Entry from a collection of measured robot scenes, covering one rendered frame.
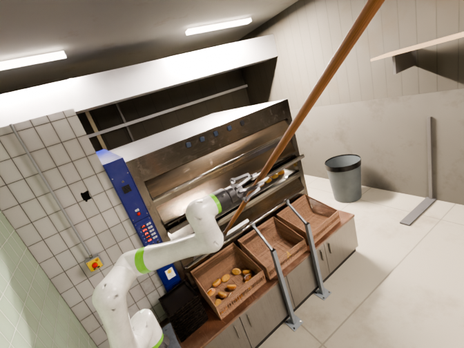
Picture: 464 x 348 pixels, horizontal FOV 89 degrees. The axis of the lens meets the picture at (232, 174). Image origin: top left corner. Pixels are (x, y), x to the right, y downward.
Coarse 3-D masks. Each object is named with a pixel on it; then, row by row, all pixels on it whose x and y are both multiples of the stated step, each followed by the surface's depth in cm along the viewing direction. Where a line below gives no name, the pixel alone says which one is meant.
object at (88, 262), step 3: (93, 255) 188; (96, 255) 187; (99, 255) 192; (87, 258) 187; (90, 258) 186; (93, 258) 185; (96, 258) 185; (99, 258) 187; (87, 261) 183; (90, 261) 183; (93, 261) 184; (96, 261) 185; (99, 261) 187; (102, 261) 191; (87, 264) 182; (90, 264) 184; (99, 264) 187; (102, 264) 188; (90, 267) 184; (96, 267) 186; (99, 267) 187; (90, 270) 184; (93, 270) 185
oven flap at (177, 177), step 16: (272, 128) 276; (240, 144) 254; (256, 144) 263; (192, 160) 229; (208, 160) 236; (224, 160) 243; (160, 176) 214; (176, 176) 220; (192, 176) 226; (160, 192) 211
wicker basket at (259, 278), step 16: (224, 256) 256; (240, 256) 260; (192, 272) 239; (208, 272) 246; (224, 272) 254; (256, 272) 241; (208, 288) 244; (224, 288) 240; (240, 288) 215; (256, 288) 226; (224, 304) 208
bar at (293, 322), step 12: (288, 204) 248; (264, 216) 234; (300, 216) 242; (228, 240) 214; (264, 240) 221; (312, 240) 243; (312, 252) 248; (192, 264) 197; (276, 264) 219; (324, 288) 265; (288, 300) 234; (324, 300) 259; (288, 324) 246; (300, 324) 242
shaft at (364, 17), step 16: (368, 0) 50; (384, 0) 48; (368, 16) 51; (352, 32) 54; (336, 64) 61; (320, 80) 66; (304, 112) 75; (288, 128) 84; (272, 160) 99; (240, 208) 144
